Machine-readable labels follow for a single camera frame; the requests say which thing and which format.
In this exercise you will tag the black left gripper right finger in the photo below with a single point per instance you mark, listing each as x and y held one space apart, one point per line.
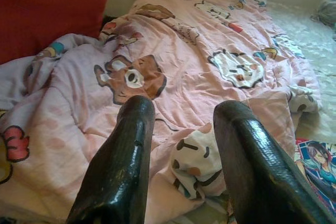
262 176

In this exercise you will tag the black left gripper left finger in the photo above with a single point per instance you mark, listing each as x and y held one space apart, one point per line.
123 169

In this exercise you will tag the anime cover comic book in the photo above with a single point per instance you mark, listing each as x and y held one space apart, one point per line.
323 161

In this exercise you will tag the pink cartoon print blanket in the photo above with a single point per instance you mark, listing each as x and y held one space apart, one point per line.
197 77

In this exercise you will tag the bed with grey floral sheet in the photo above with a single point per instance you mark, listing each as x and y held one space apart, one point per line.
315 58

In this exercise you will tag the small grey pillow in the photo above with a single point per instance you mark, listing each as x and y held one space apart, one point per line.
325 11

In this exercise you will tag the red fabric cushion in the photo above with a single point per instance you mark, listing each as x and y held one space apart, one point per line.
52 6

